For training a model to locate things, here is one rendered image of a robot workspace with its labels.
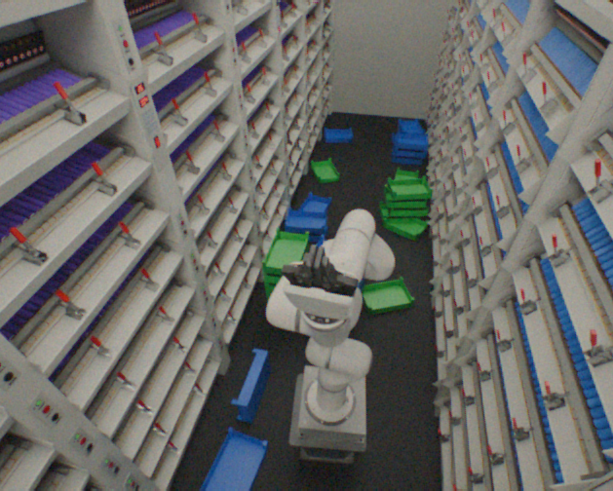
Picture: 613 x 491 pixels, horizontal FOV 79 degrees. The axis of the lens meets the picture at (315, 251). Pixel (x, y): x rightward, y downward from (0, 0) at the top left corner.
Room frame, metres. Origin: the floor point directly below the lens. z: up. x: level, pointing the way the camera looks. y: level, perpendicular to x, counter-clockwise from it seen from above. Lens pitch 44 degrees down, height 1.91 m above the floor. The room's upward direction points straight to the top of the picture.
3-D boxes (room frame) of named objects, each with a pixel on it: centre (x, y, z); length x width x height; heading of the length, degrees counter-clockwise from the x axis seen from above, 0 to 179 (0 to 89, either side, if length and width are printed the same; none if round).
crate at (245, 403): (0.91, 0.32, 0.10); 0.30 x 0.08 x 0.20; 166
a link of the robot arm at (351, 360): (0.69, -0.11, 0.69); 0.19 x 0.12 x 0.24; 75
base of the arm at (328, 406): (0.70, -0.07, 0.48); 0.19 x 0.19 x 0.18
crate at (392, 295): (1.55, -0.46, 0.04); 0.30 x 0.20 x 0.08; 103
